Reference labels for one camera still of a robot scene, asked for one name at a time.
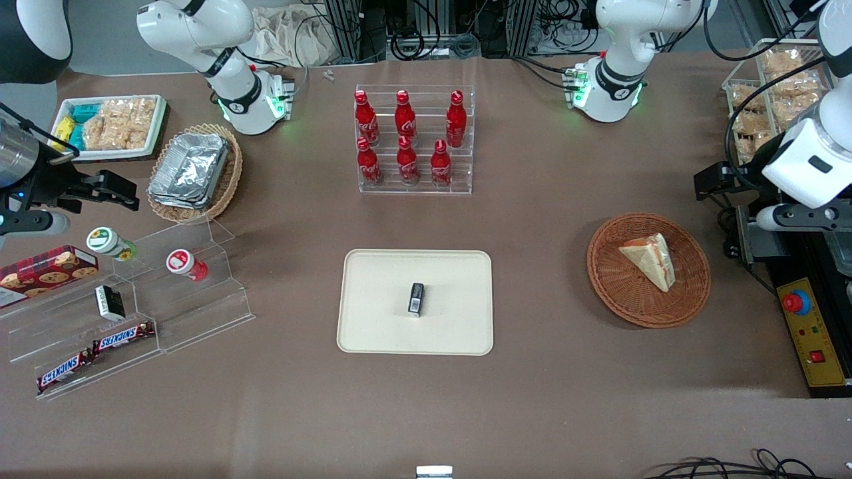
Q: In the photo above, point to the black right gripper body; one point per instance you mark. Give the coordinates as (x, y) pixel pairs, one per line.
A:
(48, 179)

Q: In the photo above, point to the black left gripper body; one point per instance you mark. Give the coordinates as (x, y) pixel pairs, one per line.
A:
(747, 174)

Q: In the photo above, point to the triangle sandwich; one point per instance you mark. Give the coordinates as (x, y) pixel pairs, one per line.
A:
(651, 261)

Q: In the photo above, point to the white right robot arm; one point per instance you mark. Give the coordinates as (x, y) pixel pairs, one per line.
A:
(233, 80)

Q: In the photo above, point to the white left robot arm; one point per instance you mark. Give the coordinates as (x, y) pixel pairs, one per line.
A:
(619, 73)

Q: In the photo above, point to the white plastic snack tray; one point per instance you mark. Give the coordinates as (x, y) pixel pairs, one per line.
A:
(156, 133)

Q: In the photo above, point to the light oval wicker basket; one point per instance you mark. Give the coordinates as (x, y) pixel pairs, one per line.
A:
(229, 179)

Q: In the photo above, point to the brown round wicker basket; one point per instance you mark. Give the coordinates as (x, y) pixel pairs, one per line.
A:
(626, 293)

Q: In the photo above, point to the beige rectangular tray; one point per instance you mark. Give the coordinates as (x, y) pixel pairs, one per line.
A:
(379, 313)

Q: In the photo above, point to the green lidded drink bottle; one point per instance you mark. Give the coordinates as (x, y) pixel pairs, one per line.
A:
(106, 242)

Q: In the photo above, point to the yellow snack packet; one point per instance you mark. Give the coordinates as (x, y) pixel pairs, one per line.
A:
(62, 132)

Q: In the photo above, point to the teal snack packet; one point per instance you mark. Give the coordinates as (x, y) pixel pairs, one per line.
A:
(76, 138)
(84, 112)

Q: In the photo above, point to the bagged fried snack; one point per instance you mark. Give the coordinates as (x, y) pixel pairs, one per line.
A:
(747, 96)
(795, 100)
(789, 63)
(752, 126)

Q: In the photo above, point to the bagged rice crackers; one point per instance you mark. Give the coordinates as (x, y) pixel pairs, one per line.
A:
(120, 125)

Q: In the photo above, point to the stacked aluminium foil trays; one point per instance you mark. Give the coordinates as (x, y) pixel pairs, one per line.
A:
(190, 169)

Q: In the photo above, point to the red cookie box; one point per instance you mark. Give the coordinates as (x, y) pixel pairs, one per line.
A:
(46, 273)

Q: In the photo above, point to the black and white small box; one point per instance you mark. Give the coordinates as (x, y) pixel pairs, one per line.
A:
(109, 303)

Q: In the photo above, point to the red lidded drink bottle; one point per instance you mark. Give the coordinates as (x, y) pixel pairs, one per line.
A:
(183, 263)

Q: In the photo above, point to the clear plastic container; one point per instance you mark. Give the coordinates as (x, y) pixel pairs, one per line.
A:
(842, 256)

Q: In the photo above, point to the Snickers chocolate bar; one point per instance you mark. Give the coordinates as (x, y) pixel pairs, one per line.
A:
(65, 370)
(123, 336)

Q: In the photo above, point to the clear acrylic step shelf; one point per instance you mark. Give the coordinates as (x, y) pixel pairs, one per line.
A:
(213, 293)
(46, 332)

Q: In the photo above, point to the yellow emergency stop box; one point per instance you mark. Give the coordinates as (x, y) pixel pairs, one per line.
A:
(815, 346)

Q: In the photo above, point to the beige cloth bag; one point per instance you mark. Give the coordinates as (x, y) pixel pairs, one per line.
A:
(293, 33)

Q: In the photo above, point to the clear acrylic bottle rack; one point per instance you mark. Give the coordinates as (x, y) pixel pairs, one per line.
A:
(459, 173)

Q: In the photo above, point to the red cola bottle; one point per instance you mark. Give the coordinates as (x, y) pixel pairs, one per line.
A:
(365, 120)
(456, 123)
(440, 167)
(368, 165)
(405, 118)
(407, 163)

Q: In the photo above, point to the small silver device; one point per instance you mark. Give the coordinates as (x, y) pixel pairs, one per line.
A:
(434, 472)

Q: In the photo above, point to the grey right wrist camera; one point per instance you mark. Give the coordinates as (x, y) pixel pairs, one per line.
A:
(33, 223)

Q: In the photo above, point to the grey metal bracket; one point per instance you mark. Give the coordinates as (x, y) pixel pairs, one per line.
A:
(762, 243)

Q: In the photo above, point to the aluminium frame post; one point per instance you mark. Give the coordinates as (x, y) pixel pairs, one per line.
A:
(524, 26)
(343, 30)

